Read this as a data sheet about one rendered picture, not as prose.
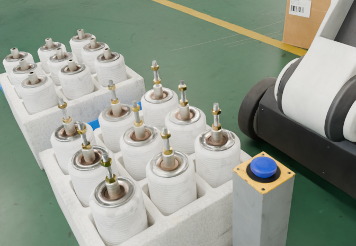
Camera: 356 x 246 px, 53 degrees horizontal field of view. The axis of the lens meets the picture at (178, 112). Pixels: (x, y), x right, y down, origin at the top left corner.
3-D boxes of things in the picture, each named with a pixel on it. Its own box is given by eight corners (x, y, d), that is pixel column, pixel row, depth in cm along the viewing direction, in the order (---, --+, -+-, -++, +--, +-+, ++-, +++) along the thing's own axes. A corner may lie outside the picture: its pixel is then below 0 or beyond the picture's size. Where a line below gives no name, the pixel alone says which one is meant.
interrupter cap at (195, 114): (173, 129, 79) (173, 126, 78) (165, 111, 85) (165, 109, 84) (205, 121, 80) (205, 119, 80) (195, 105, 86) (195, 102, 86)
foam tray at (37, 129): (106, 82, 153) (97, 44, 143) (151, 123, 125) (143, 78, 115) (14, 116, 137) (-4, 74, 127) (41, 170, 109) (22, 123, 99)
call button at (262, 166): (263, 161, 59) (263, 152, 57) (281, 174, 56) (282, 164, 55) (245, 172, 57) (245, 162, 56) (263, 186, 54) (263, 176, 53)
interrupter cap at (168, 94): (166, 86, 95) (165, 84, 95) (178, 98, 89) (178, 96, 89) (140, 94, 93) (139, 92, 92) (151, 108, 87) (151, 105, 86)
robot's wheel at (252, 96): (281, 120, 120) (285, 67, 109) (292, 127, 116) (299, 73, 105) (236, 144, 111) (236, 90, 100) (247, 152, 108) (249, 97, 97)
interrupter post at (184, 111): (181, 120, 81) (180, 108, 79) (178, 115, 83) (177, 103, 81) (191, 118, 82) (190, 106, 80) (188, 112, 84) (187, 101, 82)
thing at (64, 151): (72, 207, 86) (50, 149, 76) (68, 181, 93) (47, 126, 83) (110, 194, 88) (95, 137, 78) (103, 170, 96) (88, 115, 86)
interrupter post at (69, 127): (66, 137, 80) (62, 125, 78) (65, 131, 82) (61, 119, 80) (77, 134, 80) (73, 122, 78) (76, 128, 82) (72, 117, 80)
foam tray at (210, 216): (176, 145, 113) (170, 97, 103) (264, 224, 85) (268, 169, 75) (58, 202, 97) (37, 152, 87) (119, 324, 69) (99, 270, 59)
